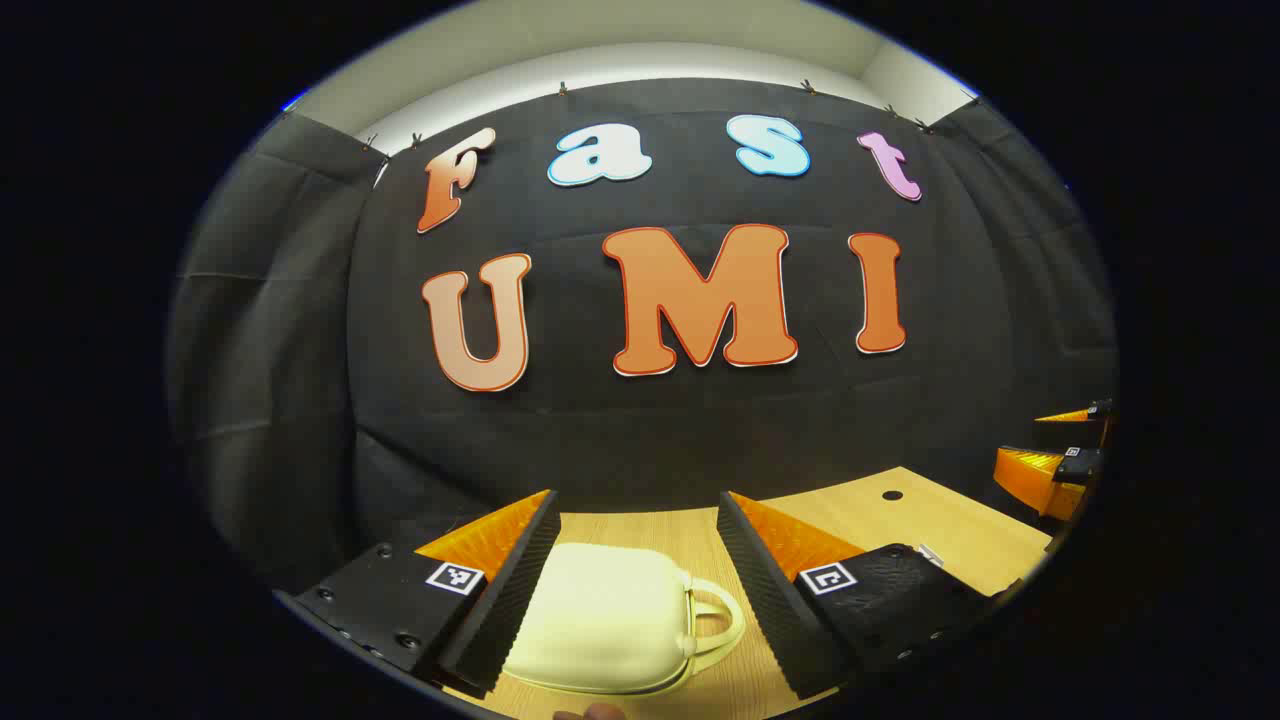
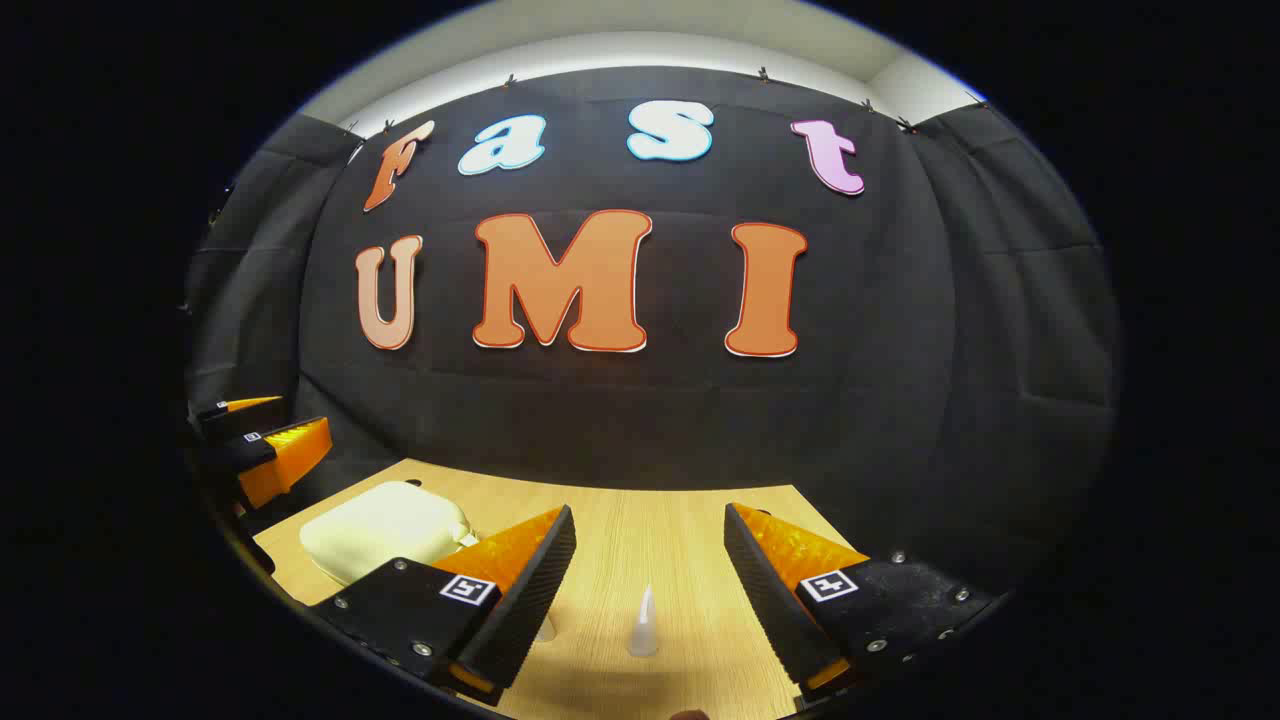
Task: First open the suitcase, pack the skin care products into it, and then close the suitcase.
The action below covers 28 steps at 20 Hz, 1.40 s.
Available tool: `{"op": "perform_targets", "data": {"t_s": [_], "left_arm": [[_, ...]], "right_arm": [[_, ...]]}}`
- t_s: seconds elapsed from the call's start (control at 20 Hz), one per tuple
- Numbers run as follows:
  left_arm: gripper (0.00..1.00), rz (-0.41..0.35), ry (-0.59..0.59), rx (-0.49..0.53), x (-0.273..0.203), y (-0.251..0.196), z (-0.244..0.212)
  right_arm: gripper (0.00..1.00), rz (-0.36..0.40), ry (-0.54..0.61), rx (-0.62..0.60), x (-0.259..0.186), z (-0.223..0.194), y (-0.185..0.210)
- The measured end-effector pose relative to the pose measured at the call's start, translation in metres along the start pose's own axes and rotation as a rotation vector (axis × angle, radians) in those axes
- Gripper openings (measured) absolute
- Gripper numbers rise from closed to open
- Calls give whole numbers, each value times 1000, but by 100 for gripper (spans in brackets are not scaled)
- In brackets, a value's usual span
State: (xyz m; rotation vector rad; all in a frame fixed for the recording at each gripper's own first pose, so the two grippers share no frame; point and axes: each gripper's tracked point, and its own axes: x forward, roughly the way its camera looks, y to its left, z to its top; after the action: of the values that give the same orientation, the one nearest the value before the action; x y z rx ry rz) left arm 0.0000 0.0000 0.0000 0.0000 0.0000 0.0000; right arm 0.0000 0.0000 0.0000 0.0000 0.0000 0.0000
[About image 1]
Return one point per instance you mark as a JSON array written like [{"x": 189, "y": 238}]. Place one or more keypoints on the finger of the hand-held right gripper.
[
  {"x": 1075, "y": 425},
  {"x": 1040, "y": 480}
]

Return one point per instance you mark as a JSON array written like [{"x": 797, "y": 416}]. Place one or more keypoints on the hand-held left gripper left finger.
[{"x": 510, "y": 590}]

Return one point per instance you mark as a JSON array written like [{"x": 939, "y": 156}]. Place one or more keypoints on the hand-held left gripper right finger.
[{"x": 770, "y": 600}]

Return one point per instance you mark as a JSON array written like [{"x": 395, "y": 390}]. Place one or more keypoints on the pale yellow suitcase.
[{"x": 600, "y": 620}]

